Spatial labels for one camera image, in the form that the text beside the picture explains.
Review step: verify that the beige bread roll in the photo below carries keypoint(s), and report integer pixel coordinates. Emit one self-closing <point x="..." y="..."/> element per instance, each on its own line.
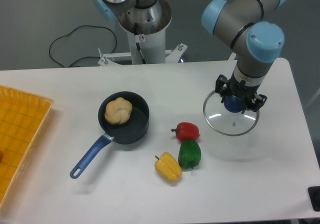
<point x="118" y="111"/>

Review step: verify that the yellow plastic basket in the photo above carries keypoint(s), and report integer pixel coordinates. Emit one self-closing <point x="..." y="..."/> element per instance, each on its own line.
<point x="22" y="115"/>

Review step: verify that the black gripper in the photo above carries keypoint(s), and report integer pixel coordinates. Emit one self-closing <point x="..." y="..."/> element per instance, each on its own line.
<point x="239" y="89"/>

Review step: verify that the glass pot lid blue knob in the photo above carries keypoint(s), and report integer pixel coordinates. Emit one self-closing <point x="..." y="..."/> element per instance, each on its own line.
<point x="228" y="116"/>

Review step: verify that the yellow bell pepper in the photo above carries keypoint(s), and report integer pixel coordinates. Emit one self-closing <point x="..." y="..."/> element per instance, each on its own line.
<point x="167" y="166"/>

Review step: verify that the green bell pepper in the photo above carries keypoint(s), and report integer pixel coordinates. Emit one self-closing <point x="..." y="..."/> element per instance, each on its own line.
<point x="189" y="155"/>

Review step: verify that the dark pot blue handle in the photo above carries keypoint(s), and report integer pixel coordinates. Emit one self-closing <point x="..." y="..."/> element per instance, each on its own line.
<point x="129" y="132"/>

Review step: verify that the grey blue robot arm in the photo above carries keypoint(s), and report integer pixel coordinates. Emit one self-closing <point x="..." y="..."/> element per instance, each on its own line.
<point x="257" y="44"/>

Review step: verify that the black object table corner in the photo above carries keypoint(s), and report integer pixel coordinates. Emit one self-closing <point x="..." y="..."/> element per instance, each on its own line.
<point x="314" y="195"/>

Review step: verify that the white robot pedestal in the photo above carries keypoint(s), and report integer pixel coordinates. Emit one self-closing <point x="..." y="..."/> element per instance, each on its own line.
<point x="146" y="35"/>

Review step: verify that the red bell pepper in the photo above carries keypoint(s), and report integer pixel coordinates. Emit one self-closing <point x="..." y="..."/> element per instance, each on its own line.
<point x="186" y="131"/>

